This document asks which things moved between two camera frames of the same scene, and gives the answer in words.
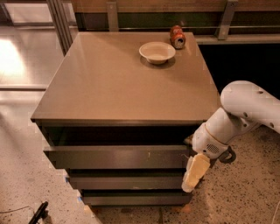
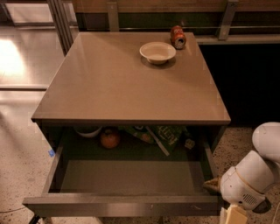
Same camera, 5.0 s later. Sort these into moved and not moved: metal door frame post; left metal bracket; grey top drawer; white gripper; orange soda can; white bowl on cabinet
Moved: white gripper; grey top drawer
Not moved: orange soda can; left metal bracket; metal door frame post; white bowl on cabinet
